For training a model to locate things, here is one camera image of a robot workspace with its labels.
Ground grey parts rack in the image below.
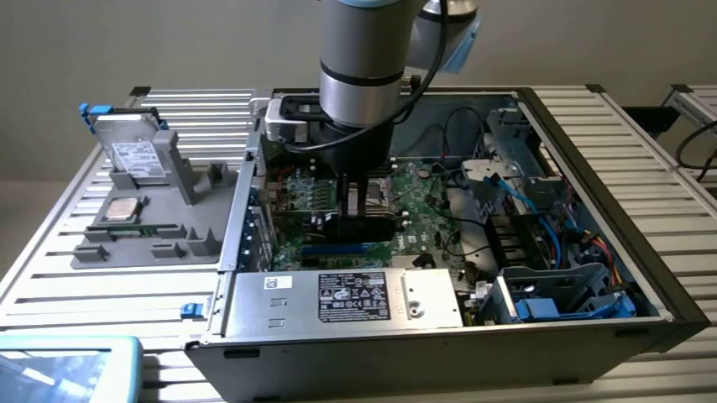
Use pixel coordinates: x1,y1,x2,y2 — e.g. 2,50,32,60
69,129,243,270

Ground silver CPU chip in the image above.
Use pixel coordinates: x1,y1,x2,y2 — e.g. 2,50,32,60
105,196,149,222

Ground silver power supply unit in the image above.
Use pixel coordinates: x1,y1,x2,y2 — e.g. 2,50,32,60
221,268,465,339

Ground blue drive caddy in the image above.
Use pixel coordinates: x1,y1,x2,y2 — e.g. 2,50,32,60
511,291,639,324

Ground blue SATA wire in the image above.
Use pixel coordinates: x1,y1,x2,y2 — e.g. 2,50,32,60
491,174,580,257

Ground metal slat side table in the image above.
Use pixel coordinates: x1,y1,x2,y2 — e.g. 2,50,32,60
659,83,717,184

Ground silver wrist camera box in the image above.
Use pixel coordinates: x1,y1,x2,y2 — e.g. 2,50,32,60
261,95,329,144

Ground CPU socket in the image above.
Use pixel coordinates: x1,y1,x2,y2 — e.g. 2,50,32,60
379,176,405,219

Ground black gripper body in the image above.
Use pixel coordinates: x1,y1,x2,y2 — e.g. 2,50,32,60
321,118,396,180

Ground teal teach pendant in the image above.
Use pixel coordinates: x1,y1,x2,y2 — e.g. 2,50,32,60
0,334,142,403

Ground black graphics card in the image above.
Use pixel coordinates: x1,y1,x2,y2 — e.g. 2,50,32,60
321,212,405,245

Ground blue expansion slot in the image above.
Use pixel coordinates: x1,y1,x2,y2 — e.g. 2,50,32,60
301,244,363,258

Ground blue disk bracket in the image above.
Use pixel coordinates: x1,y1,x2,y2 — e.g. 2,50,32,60
77,102,169,142

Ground green motherboard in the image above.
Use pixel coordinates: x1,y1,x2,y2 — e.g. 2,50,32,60
261,155,467,274

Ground metal disk bay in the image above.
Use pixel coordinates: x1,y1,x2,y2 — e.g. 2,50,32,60
463,107,567,219

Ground open black PC case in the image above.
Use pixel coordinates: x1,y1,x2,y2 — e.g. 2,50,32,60
182,86,712,403

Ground green RAM stick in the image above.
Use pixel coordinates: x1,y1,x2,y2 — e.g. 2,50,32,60
105,226,176,237

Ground black thick cable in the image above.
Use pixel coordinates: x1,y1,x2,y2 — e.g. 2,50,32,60
675,120,717,182

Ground coloured power wires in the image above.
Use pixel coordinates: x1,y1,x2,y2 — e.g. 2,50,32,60
579,233,631,297

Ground silver hard disk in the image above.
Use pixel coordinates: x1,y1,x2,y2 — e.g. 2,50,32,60
92,112,168,178

